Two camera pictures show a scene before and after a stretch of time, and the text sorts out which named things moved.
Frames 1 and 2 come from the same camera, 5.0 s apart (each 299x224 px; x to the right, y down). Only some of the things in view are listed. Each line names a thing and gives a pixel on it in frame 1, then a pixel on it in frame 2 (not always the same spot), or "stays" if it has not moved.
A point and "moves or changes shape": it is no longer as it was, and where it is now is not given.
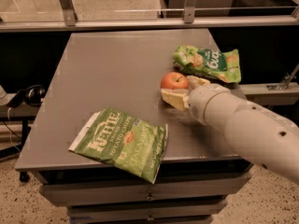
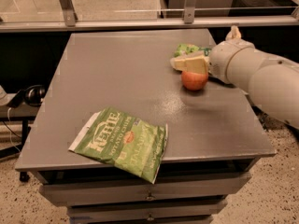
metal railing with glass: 76,7 stays
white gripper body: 204,101 → 220,61
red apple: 174,80 moves or changes shape
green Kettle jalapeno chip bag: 129,142 stays
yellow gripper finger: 194,81 → 234,34
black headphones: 34,95 stays
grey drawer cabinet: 123,70 stays
